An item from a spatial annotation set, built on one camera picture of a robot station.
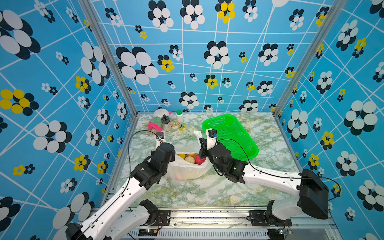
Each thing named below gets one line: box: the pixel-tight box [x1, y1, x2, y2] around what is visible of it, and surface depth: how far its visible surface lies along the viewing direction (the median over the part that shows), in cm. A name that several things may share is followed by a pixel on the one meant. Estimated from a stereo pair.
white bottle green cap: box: [176, 109, 184, 124], surface depth 111 cm
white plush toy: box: [153, 108, 169, 119], surface depth 115 cm
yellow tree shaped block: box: [178, 123, 186, 131], surface depth 113 cm
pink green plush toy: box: [148, 116, 163, 132], surface depth 108 cm
